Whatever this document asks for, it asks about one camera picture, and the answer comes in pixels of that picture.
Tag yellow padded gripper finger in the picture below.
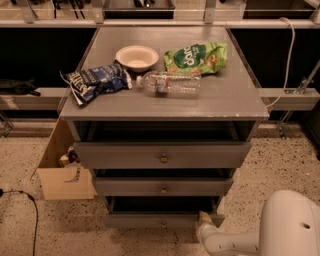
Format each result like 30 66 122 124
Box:
198 211 212 224

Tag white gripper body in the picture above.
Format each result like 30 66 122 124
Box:
195 222 219 245

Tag grey bottom drawer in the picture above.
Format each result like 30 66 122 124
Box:
103 196 225 229

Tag grey drawer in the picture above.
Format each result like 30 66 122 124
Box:
93 177 233 196
74 142 251 169
103 196 225 229

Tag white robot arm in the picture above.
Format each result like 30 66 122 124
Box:
196 190 320 256

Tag grey middle drawer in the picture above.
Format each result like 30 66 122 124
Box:
93 177 233 196

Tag grey wooden drawer cabinet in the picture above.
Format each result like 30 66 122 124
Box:
59 25 270 230

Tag grey top drawer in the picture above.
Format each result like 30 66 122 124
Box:
74 142 251 169

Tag clear plastic water bottle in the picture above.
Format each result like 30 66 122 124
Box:
136 71 201 98

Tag cardboard box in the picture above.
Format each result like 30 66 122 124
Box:
37 119 96 200

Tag items inside cardboard box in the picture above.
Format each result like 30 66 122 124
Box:
59 146 80 167

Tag green snack bag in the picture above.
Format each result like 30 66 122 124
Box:
164 42 227 75

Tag white paper bowl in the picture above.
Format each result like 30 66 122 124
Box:
116 45 159 73

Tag blue chip bag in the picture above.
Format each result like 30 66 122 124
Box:
60 61 132 106

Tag black object on ledge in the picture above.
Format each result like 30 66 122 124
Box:
0 79 41 96

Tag black floor cable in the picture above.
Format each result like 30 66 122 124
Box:
0 188 40 256

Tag white hanging cable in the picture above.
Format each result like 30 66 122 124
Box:
265 17 297 109

